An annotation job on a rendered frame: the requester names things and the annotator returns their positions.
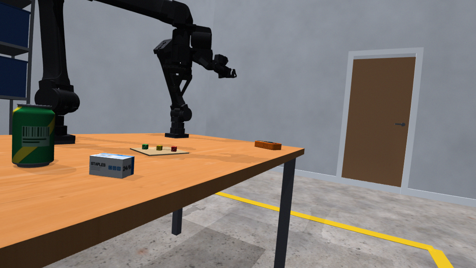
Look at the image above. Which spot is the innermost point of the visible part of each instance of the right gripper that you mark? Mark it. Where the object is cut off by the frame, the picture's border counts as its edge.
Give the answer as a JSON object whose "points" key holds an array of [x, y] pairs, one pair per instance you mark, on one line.
{"points": [[181, 67]]}

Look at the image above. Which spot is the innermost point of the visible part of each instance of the orange digital multimeter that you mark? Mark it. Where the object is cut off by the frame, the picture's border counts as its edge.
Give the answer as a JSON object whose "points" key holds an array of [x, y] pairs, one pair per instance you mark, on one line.
{"points": [[268, 145]]}

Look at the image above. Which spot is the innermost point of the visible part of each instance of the green soda can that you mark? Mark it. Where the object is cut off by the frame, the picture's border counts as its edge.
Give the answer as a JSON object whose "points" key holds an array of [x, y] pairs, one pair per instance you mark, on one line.
{"points": [[33, 133]]}

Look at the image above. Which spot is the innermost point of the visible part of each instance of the beige flat mat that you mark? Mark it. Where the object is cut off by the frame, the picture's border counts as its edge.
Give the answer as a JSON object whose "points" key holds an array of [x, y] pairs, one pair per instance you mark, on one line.
{"points": [[151, 151]]}

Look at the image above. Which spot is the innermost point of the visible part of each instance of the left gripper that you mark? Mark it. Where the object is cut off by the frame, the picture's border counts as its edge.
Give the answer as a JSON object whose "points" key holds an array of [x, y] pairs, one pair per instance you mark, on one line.
{"points": [[228, 74]]}

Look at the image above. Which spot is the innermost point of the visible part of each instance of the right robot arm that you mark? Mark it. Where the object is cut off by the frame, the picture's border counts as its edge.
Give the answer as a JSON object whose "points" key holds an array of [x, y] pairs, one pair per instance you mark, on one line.
{"points": [[55, 89]]}

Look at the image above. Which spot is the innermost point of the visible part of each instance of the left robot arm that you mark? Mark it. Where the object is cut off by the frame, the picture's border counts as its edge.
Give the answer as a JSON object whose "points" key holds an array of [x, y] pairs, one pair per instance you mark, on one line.
{"points": [[179, 110]]}

